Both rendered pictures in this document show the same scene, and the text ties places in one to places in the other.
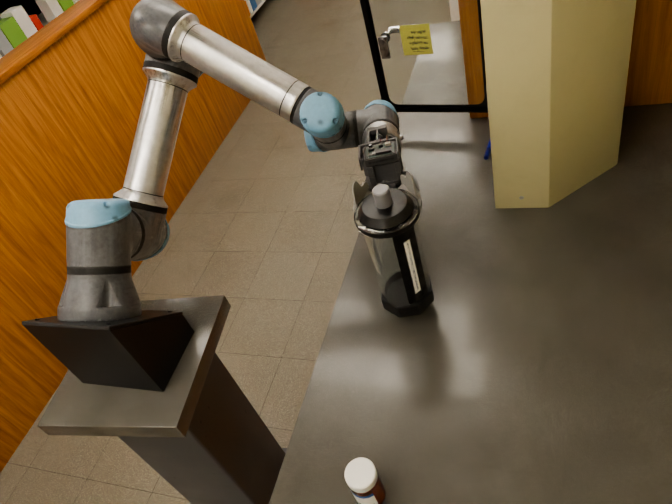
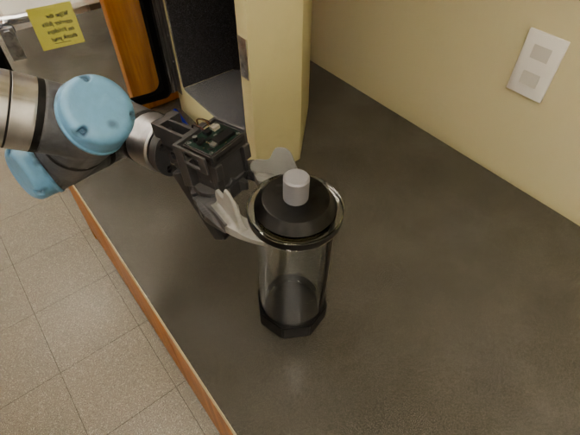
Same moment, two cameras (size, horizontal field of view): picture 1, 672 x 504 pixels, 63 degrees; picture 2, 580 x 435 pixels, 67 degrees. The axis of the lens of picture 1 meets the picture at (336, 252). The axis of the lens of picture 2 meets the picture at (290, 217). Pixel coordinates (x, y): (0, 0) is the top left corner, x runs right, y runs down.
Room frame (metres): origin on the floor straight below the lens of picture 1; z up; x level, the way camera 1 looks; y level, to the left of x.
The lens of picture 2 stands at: (0.56, 0.21, 1.55)
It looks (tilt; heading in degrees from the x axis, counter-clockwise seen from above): 48 degrees down; 293
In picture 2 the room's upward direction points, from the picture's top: straight up
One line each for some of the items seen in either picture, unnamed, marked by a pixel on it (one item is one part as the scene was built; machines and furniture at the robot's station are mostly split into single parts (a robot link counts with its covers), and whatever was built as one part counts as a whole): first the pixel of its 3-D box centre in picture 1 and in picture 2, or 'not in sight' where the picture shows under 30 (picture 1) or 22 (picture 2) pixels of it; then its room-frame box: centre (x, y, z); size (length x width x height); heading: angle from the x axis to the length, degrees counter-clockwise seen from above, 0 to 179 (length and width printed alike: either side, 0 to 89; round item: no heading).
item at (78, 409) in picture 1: (140, 362); not in sight; (0.82, 0.48, 0.92); 0.32 x 0.32 x 0.04; 68
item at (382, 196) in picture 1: (384, 204); (295, 198); (0.68, -0.10, 1.21); 0.09 x 0.09 x 0.07
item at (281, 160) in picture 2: (410, 187); (285, 168); (0.72, -0.16, 1.20); 0.09 x 0.03 x 0.06; 9
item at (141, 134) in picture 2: (383, 143); (161, 142); (0.91, -0.16, 1.18); 0.08 x 0.05 x 0.08; 76
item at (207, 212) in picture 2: not in sight; (217, 204); (0.78, -0.09, 1.17); 0.09 x 0.05 x 0.02; 142
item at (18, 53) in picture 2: (384, 47); (12, 43); (1.30, -0.29, 1.18); 0.02 x 0.02 x 0.06; 52
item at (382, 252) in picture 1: (397, 254); (293, 261); (0.69, -0.10, 1.09); 0.11 x 0.11 x 0.21
